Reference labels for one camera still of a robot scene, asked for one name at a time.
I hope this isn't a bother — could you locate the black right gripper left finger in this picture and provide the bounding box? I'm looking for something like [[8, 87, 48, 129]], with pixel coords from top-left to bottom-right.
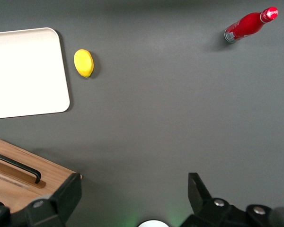
[[25, 173, 82, 227]]

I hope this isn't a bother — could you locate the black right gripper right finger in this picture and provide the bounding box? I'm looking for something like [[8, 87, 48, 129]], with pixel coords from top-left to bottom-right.
[[181, 172, 275, 227]]

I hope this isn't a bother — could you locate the wooden drawer cabinet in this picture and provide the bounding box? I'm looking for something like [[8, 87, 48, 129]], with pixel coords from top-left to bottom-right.
[[0, 137, 82, 213]]

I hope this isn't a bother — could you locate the wooden drawer front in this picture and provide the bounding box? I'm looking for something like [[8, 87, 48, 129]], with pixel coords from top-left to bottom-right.
[[0, 176, 62, 213], [0, 138, 76, 189]]

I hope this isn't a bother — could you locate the beige rectangular tray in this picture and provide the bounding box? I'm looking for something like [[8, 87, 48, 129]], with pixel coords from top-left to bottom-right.
[[0, 27, 71, 120]]

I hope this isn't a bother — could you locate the yellow lemon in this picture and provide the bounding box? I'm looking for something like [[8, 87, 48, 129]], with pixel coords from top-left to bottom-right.
[[73, 48, 95, 78]]

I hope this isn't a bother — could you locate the red soda bottle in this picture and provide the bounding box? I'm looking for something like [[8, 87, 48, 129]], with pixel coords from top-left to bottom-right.
[[224, 6, 279, 44]]

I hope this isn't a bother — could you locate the black drawer handle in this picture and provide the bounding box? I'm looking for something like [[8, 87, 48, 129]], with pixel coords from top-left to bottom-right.
[[0, 151, 42, 184]]

